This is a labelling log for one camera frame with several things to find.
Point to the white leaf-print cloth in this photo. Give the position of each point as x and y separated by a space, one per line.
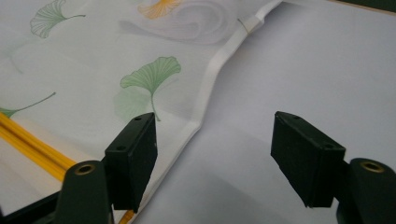
93 68

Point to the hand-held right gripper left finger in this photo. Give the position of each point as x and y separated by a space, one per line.
132 165

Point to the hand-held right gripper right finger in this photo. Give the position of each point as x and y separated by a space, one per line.
306 161

